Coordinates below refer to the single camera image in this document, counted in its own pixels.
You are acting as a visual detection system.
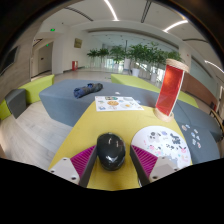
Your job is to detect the black wall screen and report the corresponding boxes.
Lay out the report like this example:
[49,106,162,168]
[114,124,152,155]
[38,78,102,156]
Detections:
[0,45,19,76]

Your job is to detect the group of potted plants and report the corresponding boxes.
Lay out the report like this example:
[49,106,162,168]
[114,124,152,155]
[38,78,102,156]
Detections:
[86,42,184,83]

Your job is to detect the lime green upholstered bench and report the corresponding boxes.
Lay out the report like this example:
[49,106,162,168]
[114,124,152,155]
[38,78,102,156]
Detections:
[178,89,200,109]
[110,73,162,93]
[18,74,55,104]

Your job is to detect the long grey upholstered bench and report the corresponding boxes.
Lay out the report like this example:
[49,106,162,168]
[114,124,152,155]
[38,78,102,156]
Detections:
[38,78,160,128]

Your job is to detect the ceiling strip lights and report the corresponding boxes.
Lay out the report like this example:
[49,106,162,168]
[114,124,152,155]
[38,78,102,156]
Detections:
[103,0,224,75]

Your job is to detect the round white puppy mouse pad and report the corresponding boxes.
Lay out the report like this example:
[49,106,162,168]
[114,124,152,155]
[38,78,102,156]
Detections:
[130,125,193,169]

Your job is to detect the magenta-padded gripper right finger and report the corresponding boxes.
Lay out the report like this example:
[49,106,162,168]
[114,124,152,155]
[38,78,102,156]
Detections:
[129,144,180,187]

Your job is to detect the black computer mouse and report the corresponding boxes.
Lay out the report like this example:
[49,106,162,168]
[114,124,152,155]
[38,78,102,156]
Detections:
[96,132,127,171]

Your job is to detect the brown wall plaque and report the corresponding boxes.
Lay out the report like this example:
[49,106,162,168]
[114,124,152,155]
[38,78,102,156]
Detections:
[73,37,83,49]

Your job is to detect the folded dark blue umbrella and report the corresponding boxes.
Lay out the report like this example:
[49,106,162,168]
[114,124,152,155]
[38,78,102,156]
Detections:
[73,82,104,100]

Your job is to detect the dark grey ottoman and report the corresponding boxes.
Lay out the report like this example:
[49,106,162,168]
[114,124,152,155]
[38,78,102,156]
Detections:
[4,88,27,119]

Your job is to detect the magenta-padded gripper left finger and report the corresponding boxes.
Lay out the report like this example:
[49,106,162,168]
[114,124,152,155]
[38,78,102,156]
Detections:
[48,144,99,188]

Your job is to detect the white printed sticker sheet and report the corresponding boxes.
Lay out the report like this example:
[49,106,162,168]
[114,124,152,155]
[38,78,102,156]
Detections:
[94,95,145,112]

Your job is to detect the wooden bench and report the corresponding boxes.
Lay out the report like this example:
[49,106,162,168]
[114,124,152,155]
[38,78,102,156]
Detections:
[209,109,224,138]

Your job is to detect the red cylinder lantern rope ends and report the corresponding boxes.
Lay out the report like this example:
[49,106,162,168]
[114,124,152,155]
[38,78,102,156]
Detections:
[153,58,190,123]

